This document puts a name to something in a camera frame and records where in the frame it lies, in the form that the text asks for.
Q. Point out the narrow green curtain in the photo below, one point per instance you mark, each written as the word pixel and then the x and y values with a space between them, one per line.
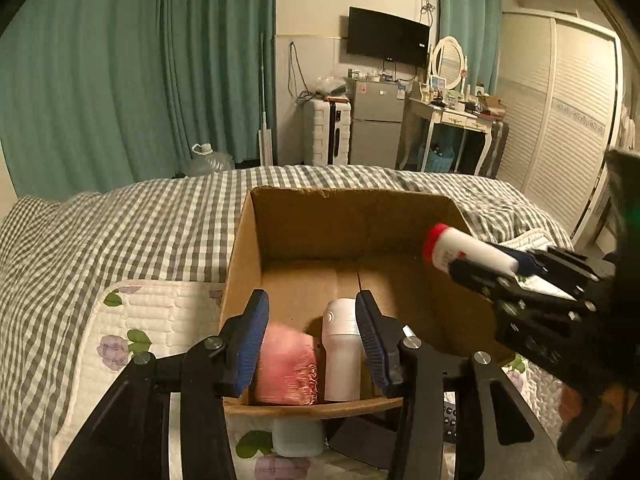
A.
pixel 467 15

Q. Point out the white cylindrical bottle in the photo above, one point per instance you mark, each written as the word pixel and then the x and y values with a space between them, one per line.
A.
pixel 341 350

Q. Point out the white floral quilt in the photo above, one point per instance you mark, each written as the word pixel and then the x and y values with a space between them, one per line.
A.
pixel 165 320

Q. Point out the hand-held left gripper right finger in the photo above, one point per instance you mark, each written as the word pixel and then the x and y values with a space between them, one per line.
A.
pixel 372 345

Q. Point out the blue basket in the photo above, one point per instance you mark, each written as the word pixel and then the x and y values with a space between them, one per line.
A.
pixel 439 160

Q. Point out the translucent plastic container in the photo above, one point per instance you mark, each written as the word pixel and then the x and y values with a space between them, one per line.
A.
pixel 297 437

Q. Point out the wide green curtain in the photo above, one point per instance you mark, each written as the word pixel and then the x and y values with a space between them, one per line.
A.
pixel 125 70

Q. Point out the pink fluffy object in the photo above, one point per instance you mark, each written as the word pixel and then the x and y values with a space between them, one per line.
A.
pixel 287 365

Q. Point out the silver fridge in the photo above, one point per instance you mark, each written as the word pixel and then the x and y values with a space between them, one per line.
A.
pixel 377 125

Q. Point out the oval white-framed mirror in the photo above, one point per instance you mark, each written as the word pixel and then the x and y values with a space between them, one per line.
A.
pixel 448 64

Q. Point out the brown cardboard box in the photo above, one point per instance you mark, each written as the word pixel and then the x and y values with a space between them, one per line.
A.
pixel 350 230

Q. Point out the white ribbed suitcase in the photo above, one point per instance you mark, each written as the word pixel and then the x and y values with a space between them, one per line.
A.
pixel 320 132

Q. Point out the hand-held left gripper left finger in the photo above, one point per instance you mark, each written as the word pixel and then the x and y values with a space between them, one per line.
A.
pixel 252 340

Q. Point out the grey checked bedcover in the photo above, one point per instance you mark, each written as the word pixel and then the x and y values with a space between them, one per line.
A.
pixel 125 240

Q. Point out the dark suitcase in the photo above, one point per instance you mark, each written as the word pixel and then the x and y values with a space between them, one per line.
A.
pixel 495 147

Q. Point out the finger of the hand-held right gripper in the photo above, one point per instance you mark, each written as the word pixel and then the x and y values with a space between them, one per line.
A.
pixel 466 272
pixel 527 260

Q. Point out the black remote control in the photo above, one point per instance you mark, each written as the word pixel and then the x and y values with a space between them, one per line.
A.
pixel 451 420

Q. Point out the white dressing table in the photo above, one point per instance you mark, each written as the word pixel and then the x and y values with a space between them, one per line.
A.
pixel 450 117

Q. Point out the clear water jug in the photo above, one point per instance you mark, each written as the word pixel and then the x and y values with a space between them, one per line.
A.
pixel 210 162

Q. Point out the black wall television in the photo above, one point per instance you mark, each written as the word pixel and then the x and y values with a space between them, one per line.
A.
pixel 387 35

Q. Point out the white bottle with red cap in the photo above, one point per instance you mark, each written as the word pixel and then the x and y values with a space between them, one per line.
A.
pixel 475 250

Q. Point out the white louvred wardrobe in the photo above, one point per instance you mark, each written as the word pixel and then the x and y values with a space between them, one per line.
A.
pixel 560 125

